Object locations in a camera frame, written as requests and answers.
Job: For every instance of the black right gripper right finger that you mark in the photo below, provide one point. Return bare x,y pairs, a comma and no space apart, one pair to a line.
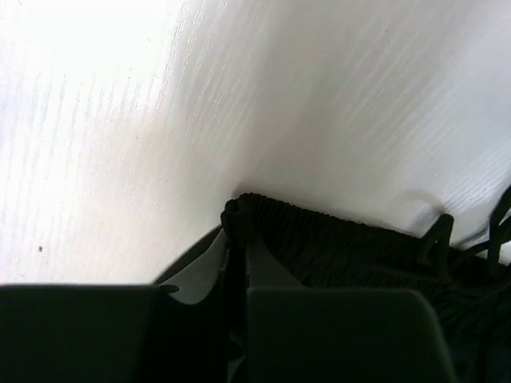
302,334

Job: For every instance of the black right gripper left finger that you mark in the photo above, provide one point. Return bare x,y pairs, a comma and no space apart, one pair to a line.
168,331

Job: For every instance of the black trousers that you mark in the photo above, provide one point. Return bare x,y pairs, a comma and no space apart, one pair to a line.
469,289

